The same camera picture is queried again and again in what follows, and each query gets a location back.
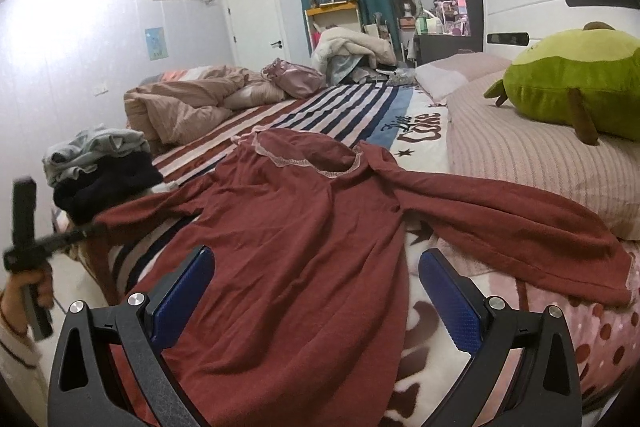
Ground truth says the dark red long-sleeve dress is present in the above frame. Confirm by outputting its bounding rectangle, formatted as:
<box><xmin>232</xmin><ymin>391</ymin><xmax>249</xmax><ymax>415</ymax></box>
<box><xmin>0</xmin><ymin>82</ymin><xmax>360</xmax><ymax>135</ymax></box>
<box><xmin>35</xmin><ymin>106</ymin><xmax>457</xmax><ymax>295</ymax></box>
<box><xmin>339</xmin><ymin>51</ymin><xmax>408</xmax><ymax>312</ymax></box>
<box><xmin>88</xmin><ymin>129</ymin><xmax>639</xmax><ymax>426</ymax></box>

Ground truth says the left forearm cream sleeve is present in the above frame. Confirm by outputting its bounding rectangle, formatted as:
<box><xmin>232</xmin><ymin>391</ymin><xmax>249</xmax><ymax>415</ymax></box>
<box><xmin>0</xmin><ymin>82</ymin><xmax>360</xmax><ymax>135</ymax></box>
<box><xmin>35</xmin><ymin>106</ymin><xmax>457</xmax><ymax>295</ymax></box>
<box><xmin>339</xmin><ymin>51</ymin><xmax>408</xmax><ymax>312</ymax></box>
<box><xmin>1</xmin><ymin>313</ymin><xmax>49</xmax><ymax>426</ymax></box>

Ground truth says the left hand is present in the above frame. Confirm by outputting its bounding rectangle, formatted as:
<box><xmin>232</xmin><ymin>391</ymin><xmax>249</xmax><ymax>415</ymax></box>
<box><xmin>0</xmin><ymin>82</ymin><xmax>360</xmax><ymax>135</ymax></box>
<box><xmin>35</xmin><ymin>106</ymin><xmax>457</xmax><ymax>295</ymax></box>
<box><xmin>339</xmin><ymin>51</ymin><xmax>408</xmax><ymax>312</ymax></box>
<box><xmin>1</xmin><ymin>262</ymin><xmax>54</xmax><ymax>338</ymax></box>

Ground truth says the black garment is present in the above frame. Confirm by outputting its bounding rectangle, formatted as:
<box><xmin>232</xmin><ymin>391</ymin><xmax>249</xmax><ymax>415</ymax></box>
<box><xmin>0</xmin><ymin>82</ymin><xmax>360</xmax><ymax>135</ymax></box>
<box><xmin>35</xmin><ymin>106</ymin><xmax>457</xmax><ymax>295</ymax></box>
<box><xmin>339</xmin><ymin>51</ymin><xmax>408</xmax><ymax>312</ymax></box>
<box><xmin>53</xmin><ymin>152</ymin><xmax>163</xmax><ymax>225</ymax></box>

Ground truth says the pink polka dot sheet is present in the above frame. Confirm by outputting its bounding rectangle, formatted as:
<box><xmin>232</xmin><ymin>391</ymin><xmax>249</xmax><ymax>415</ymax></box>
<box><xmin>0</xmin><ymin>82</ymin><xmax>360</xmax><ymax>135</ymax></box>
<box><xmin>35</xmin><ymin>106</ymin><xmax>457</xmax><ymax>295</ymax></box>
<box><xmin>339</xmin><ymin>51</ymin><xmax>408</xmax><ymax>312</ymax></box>
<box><xmin>435</xmin><ymin>239</ymin><xmax>639</xmax><ymax>416</ymax></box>

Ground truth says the grey green garment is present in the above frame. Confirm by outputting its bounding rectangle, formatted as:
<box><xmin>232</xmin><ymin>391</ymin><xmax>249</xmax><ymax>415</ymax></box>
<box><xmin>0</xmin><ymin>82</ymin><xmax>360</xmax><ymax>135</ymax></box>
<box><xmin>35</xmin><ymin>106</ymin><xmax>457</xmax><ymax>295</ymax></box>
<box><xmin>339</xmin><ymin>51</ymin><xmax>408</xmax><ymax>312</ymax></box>
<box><xmin>42</xmin><ymin>124</ymin><xmax>151</xmax><ymax>188</ymax></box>

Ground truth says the beige pink duvet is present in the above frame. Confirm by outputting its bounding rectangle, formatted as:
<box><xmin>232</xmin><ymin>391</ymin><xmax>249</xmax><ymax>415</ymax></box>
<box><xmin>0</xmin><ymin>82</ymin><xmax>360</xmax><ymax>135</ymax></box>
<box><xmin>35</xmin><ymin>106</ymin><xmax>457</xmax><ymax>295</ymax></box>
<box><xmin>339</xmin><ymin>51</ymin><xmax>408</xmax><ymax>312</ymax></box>
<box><xmin>124</xmin><ymin>65</ymin><xmax>286</xmax><ymax>154</ymax></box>

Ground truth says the pink ribbed pillow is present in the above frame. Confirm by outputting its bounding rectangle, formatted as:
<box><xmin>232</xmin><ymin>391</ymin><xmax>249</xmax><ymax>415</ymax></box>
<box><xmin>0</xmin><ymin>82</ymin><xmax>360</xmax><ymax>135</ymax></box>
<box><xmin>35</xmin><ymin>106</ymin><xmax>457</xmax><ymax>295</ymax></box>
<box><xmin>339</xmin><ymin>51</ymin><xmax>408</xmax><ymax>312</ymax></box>
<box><xmin>447</xmin><ymin>74</ymin><xmax>639</xmax><ymax>241</ymax></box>

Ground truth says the striped fleece blanket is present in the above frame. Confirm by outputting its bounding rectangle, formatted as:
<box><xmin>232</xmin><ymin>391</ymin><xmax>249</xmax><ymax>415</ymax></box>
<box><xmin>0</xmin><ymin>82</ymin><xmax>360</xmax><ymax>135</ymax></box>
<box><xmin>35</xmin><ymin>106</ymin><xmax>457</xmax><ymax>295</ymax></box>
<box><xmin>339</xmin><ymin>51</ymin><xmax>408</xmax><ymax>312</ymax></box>
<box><xmin>54</xmin><ymin>78</ymin><xmax>482</xmax><ymax>427</ymax></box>

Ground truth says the white door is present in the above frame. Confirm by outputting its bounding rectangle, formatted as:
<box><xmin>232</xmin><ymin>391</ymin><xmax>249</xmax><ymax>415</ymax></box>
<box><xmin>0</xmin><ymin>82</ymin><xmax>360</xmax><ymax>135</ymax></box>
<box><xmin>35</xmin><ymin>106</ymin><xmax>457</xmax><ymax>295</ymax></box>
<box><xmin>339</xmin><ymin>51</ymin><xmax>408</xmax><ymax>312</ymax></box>
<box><xmin>224</xmin><ymin>0</ymin><xmax>291</xmax><ymax>72</ymax></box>

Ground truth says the pink satin bag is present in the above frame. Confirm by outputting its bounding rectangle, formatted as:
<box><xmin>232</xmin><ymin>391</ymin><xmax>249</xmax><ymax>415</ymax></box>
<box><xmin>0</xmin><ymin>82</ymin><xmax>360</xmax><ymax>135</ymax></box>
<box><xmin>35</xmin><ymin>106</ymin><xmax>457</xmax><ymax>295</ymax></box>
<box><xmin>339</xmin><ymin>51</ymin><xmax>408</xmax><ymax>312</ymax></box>
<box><xmin>262</xmin><ymin>58</ymin><xmax>326</xmax><ymax>100</ymax></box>

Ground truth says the green avocado plush toy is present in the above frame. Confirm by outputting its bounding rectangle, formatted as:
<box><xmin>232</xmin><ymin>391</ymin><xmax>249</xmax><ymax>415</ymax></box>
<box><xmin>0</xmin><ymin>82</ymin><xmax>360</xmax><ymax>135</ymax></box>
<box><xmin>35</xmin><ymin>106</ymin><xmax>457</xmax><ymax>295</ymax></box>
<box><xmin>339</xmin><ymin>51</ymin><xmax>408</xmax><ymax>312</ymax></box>
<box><xmin>484</xmin><ymin>22</ymin><xmax>639</xmax><ymax>145</ymax></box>

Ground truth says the cream blanket pile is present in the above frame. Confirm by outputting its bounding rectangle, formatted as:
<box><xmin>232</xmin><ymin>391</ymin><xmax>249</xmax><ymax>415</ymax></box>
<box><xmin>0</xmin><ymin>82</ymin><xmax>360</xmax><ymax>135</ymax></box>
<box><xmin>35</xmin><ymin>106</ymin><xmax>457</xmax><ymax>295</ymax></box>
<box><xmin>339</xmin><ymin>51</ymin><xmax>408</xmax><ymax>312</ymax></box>
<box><xmin>310</xmin><ymin>27</ymin><xmax>397</xmax><ymax>86</ymax></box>

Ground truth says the yellow white cabinet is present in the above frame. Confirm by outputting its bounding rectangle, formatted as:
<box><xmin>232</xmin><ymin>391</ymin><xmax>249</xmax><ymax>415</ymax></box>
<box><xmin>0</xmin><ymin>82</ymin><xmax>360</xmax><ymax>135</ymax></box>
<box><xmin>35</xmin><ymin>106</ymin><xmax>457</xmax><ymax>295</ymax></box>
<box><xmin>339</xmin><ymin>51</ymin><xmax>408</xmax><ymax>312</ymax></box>
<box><xmin>304</xmin><ymin>0</ymin><xmax>362</xmax><ymax>53</ymax></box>

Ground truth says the blue wall poster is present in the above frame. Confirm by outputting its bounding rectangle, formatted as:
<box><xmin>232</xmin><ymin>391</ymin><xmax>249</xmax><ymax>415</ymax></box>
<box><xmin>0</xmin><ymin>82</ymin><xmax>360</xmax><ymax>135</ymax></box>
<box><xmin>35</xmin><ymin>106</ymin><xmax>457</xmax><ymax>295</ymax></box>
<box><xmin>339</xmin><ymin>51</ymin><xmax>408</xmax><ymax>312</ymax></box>
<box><xmin>144</xmin><ymin>27</ymin><xmax>168</xmax><ymax>61</ymax></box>

